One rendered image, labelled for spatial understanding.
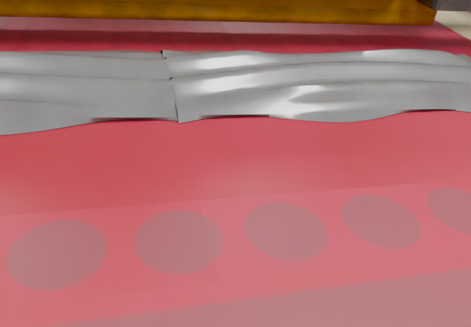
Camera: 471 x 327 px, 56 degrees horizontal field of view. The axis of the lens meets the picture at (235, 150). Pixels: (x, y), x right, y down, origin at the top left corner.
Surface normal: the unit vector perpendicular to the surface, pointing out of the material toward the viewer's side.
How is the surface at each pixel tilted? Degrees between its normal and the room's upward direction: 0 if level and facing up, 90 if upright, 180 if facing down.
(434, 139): 0
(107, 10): 90
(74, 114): 28
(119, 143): 0
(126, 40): 0
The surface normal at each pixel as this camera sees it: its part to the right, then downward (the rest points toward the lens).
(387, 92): 0.21, -0.40
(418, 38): 0.10, -0.84
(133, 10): 0.23, 0.55
